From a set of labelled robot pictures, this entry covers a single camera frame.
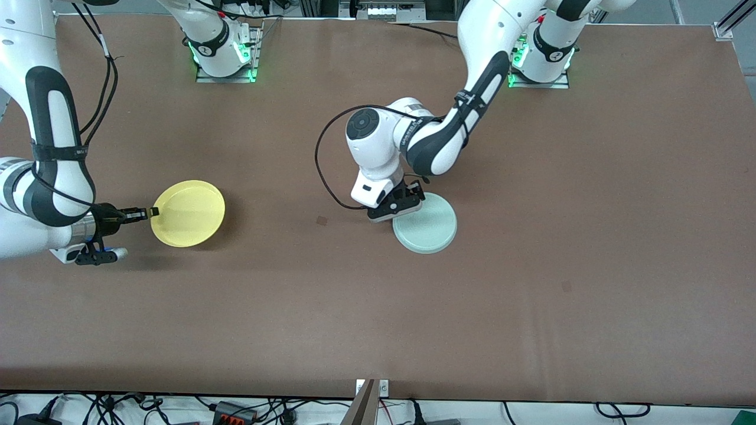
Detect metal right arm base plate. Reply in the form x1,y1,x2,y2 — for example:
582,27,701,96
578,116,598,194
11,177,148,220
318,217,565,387
196,25,264,84

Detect pale green round plate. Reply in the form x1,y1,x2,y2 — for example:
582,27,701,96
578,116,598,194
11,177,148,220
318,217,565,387
393,192,458,255

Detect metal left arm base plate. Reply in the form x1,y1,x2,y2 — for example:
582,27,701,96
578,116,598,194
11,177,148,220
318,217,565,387
507,35,571,90

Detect black power strip orange switches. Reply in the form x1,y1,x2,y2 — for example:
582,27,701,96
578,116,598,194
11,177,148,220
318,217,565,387
213,401,258,425

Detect yellow round plate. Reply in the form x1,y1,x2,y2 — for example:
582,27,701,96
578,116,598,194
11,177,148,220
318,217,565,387
151,180,226,248

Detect aluminium corner profile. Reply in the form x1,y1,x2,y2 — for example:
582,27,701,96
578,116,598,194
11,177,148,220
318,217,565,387
712,0,756,41

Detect grey support post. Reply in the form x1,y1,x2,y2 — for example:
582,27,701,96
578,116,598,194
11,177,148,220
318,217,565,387
341,379,379,425

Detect aluminium frame profile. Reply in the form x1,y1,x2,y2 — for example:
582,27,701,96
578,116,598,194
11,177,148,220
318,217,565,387
298,0,341,18

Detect grey electronics box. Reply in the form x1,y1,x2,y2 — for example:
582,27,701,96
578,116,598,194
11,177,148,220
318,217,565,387
351,0,427,23

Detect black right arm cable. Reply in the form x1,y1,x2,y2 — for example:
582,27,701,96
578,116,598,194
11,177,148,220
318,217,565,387
32,0,125,207

